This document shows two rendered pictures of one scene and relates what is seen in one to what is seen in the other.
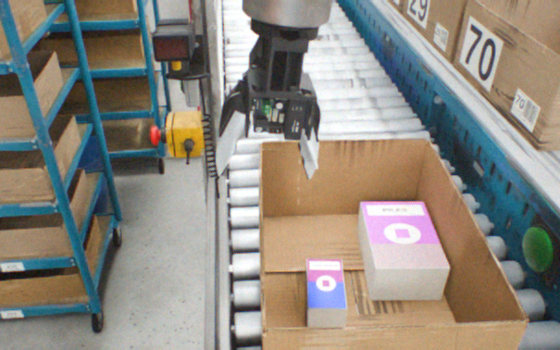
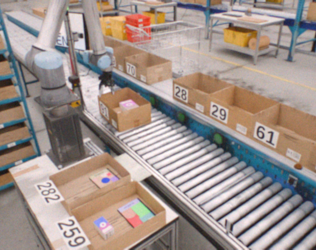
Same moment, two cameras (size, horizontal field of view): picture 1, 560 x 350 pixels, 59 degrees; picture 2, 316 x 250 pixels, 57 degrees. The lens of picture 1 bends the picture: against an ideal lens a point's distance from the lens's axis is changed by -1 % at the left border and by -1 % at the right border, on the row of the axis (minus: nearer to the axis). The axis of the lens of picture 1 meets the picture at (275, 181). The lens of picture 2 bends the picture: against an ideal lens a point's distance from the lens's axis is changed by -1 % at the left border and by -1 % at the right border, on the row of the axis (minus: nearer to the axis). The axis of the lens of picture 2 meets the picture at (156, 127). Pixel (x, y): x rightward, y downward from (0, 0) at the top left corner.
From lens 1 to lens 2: 173 cm
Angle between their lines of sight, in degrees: 25
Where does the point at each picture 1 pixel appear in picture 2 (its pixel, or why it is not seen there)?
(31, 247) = (22, 155)
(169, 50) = (76, 81)
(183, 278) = not seen: hidden behind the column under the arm
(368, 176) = (118, 98)
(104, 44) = not seen: hidden behind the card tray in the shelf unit
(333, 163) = (111, 96)
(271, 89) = (108, 79)
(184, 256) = not seen: hidden behind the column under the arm
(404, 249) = (130, 105)
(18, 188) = (19, 135)
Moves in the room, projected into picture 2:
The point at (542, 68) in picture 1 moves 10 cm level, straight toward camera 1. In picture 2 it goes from (143, 70) to (143, 73)
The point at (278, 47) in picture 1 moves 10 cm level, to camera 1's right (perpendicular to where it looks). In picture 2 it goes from (108, 74) to (121, 71)
